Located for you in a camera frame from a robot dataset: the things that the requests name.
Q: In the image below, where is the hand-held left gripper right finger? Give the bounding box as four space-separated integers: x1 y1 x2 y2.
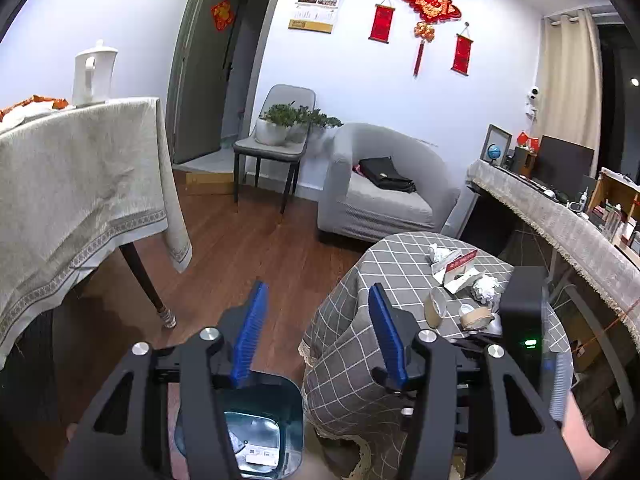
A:
367 282 583 480

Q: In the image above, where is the dark teal trash bin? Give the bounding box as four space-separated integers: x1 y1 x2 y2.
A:
174 371 305 479

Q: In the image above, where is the crumpled paper ball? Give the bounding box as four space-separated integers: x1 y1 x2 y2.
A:
471 274 500 305

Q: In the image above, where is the dark table leg with sock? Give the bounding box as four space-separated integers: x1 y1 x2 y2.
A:
119 242 177 330

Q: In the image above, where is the white electric kettle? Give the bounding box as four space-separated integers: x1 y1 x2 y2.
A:
72 40 119 107

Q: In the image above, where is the picture frame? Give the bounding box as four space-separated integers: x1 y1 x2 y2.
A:
481 124 513 167

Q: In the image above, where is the red and white carton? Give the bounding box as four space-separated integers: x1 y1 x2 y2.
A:
432 248 481 286

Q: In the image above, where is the red diamond door decoration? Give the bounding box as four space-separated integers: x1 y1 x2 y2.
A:
210 0 236 32

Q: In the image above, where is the person's right forearm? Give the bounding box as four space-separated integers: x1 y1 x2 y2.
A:
561 389 612 467

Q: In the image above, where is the red knot wall ornament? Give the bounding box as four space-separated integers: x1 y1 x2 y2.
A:
398 0 461 78

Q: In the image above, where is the beige curtain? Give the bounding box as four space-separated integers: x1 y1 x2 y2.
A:
532 7 604 171

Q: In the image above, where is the red hanging scroll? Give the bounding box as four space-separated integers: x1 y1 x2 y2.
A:
451 22 474 77
369 0 396 44

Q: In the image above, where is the beige patterned tablecloth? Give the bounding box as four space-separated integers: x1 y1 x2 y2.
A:
0 97 193 367

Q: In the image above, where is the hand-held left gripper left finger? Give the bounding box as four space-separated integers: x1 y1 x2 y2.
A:
55 280 271 480

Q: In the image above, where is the beige lace desk cloth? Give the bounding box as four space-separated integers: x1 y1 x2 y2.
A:
466 159 640 341

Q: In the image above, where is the grey armchair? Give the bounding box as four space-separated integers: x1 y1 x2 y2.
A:
317 122 461 252

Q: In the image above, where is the brown tape roll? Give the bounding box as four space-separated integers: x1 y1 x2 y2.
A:
424 287 449 329
459 306 495 331

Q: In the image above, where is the black monitor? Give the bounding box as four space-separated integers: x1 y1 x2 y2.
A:
531 135 596 203

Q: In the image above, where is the grey chair with black legs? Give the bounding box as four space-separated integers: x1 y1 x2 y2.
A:
233 84 318 214

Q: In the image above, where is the wooden desk organizer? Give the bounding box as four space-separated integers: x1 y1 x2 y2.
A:
587 167 640 256

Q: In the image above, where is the wall calendar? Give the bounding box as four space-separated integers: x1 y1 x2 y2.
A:
288 0 344 34

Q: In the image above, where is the potted plant in white pot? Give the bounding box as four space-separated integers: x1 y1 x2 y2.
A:
255 102 311 147
290 107 344 144

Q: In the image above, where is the flat cardboard box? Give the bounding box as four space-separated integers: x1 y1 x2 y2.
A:
186 169 236 196

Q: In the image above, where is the black bag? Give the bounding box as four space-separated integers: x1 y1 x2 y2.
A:
358 156 417 194

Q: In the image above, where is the red snack packet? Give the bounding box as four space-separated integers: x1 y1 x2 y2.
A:
0 94 69 114

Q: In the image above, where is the brown wooden box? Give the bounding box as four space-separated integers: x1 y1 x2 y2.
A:
512 146 539 179

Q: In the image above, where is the grey door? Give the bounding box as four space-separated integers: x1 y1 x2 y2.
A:
167 0 251 164

